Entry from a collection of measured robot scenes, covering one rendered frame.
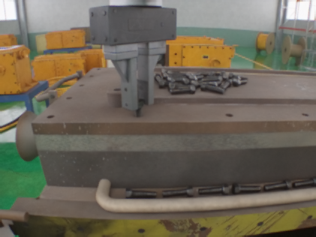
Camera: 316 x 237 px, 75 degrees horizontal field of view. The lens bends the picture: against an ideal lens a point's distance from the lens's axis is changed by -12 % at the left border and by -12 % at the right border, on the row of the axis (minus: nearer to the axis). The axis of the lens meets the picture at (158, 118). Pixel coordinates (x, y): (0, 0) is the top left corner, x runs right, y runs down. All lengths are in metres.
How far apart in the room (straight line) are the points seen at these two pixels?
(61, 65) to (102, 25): 6.31
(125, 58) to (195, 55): 2.72
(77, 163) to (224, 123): 0.26
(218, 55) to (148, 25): 2.78
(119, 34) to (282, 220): 0.40
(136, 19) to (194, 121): 0.17
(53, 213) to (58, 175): 0.07
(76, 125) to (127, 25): 0.17
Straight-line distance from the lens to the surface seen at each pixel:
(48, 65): 6.74
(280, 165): 0.47
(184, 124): 0.37
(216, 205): 0.39
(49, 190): 0.46
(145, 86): 0.37
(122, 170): 0.41
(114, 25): 0.30
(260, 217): 0.42
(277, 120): 0.42
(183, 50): 3.00
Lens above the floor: 1.51
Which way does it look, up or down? 23 degrees down
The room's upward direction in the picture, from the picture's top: straight up
